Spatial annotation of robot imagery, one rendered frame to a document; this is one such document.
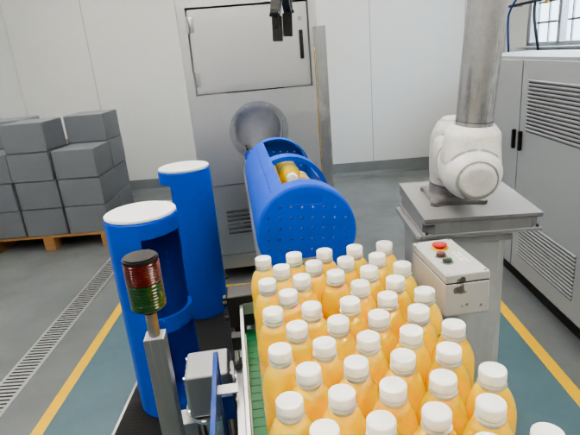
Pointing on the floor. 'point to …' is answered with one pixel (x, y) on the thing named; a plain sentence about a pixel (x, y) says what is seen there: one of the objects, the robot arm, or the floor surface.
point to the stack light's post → (164, 383)
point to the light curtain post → (323, 103)
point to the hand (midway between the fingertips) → (283, 34)
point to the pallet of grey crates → (60, 177)
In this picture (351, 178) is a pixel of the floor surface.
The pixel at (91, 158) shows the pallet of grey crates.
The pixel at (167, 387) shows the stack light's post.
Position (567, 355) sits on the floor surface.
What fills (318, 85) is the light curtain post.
